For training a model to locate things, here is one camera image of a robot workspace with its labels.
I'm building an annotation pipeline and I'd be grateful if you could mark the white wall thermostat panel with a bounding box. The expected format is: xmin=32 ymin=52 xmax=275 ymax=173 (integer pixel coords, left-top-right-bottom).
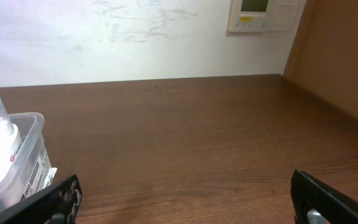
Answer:
xmin=227 ymin=0 xmax=300 ymax=32

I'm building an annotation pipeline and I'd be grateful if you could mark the brown wooden side panel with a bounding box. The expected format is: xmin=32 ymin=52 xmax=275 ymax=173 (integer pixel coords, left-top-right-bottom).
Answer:
xmin=283 ymin=0 xmax=358 ymax=119

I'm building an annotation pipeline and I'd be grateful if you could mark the clear plastic container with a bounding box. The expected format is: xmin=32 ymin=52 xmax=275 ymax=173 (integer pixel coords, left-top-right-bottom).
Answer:
xmin=0 ymin=113 xmax=57 ymax=212

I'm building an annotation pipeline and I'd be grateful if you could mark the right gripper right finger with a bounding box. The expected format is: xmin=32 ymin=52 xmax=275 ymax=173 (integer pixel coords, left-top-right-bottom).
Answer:
xmin=290 ymin=169 xmax=358 ymax=224

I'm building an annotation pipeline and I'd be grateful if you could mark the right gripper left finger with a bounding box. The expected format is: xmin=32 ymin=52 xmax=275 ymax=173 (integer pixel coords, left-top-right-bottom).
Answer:
xmin=0 ymin=175 xmax=82 ymax=224

